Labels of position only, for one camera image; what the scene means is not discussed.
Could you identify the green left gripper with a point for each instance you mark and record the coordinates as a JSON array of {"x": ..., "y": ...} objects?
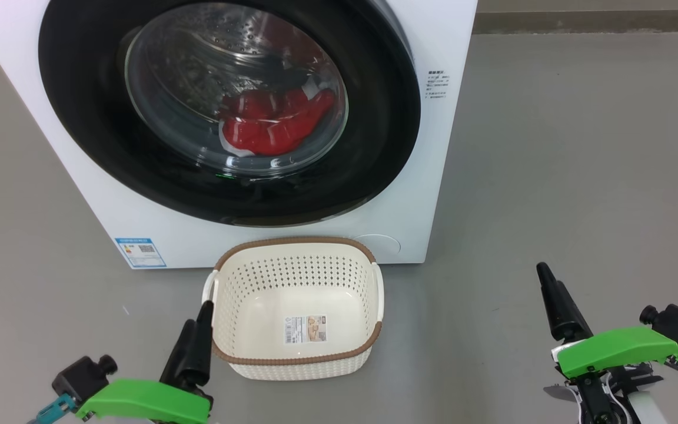
[{"x": 139, "y": 400}]

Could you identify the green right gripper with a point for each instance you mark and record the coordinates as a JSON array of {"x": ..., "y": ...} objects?
[{"x": 615, "y": 350}]

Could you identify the red garment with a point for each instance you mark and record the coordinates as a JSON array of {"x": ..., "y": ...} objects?
[{"x": 268, "y": 129}]

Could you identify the washing machine door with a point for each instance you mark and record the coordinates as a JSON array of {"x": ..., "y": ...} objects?
[{"x": 80, "y": 118}]

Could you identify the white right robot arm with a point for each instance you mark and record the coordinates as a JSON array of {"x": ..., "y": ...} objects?
[{"x": 648, "y": 412}]

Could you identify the cream perforated laundry basket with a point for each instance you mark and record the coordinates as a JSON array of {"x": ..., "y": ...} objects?
[{"x": 239, "y": 294}]

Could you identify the white product label sticker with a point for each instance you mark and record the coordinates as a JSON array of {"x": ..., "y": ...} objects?
[{"x": 305, "y": 330}]

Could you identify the white washing machine body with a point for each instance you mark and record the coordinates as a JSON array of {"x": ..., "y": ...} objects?
[{"x": 433, "y": 176}]

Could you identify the steel washer drum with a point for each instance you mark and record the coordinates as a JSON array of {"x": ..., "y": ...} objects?
[{"x": 209, "y": 53}]

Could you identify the blue energy label sticker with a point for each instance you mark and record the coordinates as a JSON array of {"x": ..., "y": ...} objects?
[{"x": 140, "y": 253}]

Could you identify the round white filter cover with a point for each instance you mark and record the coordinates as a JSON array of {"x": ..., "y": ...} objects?
[{"x": 377, "y": 245}]

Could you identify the small printed text label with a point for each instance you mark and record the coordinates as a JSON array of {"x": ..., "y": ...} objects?
[{"x": 436, "y": 83}]

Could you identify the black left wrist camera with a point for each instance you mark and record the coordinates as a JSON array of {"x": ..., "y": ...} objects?
[{"x": 80, "y": 377}]

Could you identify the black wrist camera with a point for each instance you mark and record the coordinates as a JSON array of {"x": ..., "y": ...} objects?
[
  {"x": 677, "y": 324},
  {"x": 80, "y": 377}
]

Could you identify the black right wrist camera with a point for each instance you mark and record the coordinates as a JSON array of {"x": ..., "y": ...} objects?
[{"x": 677, "y": 324}]

